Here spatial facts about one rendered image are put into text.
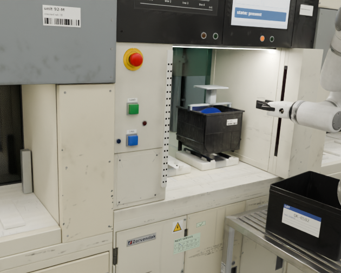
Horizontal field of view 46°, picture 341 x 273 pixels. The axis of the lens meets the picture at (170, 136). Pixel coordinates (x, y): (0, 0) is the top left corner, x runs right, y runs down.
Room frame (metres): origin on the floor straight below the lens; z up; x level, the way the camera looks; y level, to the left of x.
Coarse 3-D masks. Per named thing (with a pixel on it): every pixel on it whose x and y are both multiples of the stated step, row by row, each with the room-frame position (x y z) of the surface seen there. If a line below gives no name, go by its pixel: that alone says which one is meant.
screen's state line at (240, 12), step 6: (234, 12) 1.42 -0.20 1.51; (240, 12) 1.44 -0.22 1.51; (246, 12) 1.45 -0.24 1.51; (252, 12) 1.47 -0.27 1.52; (258, 12) 1.48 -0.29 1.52; (264, 12) 1.50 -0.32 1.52; (270, 12) 1.52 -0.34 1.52; (276, 12) 1.53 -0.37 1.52; (282, 12) 1.55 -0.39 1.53; (252, 18) 1.47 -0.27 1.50; (258, 18) 1.48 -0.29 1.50; (264, 18) 1.50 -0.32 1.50; (270, 18) 1.52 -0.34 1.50; (276, 18) 1.54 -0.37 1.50; (282, 18) 1.55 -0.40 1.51
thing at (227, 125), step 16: (208, 96) 1.75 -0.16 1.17; (192, 112) 1.70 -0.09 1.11; (224, 112) 1.68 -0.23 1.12; (240, 112) 1.73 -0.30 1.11; (192, 128) 1.69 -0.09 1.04; (208, 128) 1.63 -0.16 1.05; (224, 128) 1.68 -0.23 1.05; (240, 128) 1.74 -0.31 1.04; (192, 144) 1.69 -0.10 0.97; (208, 144) 1.64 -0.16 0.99; (224, 144) 1.69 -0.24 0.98; (208, 160) 1.66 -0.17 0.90
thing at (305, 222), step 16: (304, 176) 1.48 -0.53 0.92; (320, 176) 1.47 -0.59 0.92; (272, 192) 1.31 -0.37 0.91; (288, 192) 1.27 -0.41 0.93; (304, 192) 1.49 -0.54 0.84; (320, 192) 1.46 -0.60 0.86; (336, 192) 1.42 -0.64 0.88; (272, 208) 1.31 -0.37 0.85; (288, 208) 1.26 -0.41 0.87; (304, 208) 1.22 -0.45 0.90; (320, 208) 1.18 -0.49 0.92; (336, 208) 1.14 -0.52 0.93; (272, 224) 1.30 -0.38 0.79; (288, 224) 1.25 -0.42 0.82; (304, 224) 1.21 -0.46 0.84; (320, 224) 1.17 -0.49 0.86; (336, 224) 1.14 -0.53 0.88; (304, 240) 1.21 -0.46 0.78; (320, 240) 1.17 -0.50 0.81; (336, 240) 1.13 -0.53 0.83; (336, 256) 1.13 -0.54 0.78
